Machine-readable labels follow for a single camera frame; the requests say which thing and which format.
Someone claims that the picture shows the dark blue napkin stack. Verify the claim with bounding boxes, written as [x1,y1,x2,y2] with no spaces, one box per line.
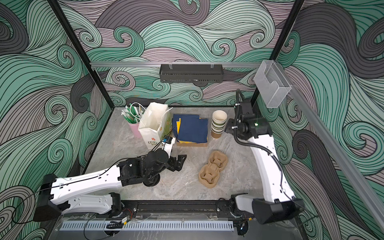
[172,114,208,144]

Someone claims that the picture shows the black enclosure corner post right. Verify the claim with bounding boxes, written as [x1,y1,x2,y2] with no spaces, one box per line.
[251,1,304,110]

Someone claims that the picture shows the white paper takeout bag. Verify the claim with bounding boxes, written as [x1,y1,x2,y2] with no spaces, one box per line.
[139,103,172,150]

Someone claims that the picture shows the stack of paper cups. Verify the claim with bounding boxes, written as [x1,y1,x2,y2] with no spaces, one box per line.
[211,110,228,139]

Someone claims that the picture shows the black coffee cup lid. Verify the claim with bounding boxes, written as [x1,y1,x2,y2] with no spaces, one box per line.
[143,175,161,187]

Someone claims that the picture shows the grey aluminium rail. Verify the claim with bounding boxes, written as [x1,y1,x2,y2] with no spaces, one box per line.
[90,61,261,69]

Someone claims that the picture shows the clear acrylic wall holder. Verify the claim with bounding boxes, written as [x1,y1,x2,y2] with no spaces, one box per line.
[254,60,292,109]

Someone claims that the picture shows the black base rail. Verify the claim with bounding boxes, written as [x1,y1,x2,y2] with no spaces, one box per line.
[122,199,236,216]

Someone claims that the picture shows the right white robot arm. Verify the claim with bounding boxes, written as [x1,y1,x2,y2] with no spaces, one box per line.
[230,102,304,224]

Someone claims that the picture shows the brown pulp cup carrier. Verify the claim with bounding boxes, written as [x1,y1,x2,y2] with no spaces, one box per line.
[198,151,229,189]

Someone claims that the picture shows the pink straw holder cup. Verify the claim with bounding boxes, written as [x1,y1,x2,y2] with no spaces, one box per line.
[129,123,142,138]

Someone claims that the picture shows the bundle of wrapped straws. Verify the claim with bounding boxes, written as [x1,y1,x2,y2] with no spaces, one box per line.
[121,103,146,124]

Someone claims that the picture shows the black enclosure corner post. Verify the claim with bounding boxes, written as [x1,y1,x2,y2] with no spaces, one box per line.
[251,1,304,110]
[47,0,115,111]

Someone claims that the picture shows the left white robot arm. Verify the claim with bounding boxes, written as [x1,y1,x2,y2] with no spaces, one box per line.
[33,151,187,222]

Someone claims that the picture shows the black enclosure corner post left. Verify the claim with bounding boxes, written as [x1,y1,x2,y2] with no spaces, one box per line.
[47,0,115,111]

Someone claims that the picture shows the black wall-mounted tray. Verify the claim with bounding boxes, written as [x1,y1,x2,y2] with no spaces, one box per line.
[159,65,224,83]

